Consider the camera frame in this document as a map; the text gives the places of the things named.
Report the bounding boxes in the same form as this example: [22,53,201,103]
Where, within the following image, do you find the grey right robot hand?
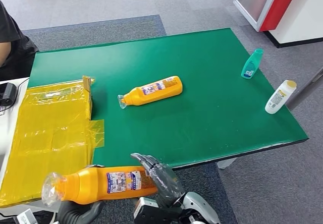
[131,153,186,210]

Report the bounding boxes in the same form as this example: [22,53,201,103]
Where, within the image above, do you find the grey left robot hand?
[57,164,104,224]

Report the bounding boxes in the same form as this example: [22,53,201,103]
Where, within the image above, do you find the orange bottle with clear cap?
[42,165,158,207]
[117,76,183,110]

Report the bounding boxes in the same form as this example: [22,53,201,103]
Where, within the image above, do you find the teal bottle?
[240,48,264,80]

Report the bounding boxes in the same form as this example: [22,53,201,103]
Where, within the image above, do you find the white bottle with yellow cap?
[264,79,297,115]

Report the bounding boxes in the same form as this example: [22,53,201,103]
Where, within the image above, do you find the green table mat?
[27,27,309,170]

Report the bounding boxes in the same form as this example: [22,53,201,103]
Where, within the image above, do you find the white table foot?
[217,158,238,170]

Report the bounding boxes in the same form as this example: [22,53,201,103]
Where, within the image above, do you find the yellow plastic-wrapped box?
[0,76,105,208]

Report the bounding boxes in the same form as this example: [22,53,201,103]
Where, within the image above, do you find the white side table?
[0,78,30,216]

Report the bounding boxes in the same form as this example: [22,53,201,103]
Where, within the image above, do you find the black device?
[0,82,17,108]

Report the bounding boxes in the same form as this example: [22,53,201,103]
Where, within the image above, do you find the person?
[0,0,39,82]

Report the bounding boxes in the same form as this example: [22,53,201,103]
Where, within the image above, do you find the grey metal pole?
[286,66,323,111]

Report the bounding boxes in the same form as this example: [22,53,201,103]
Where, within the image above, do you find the red and white sign stand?
[232,0,303,33]

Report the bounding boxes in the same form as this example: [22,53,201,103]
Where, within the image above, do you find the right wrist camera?
[133,197,182,224]

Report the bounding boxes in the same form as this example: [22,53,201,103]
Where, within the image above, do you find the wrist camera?
[15,209,38,224]
[133,197,182,224]

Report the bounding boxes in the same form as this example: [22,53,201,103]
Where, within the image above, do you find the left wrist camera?
[15,209,38,224]

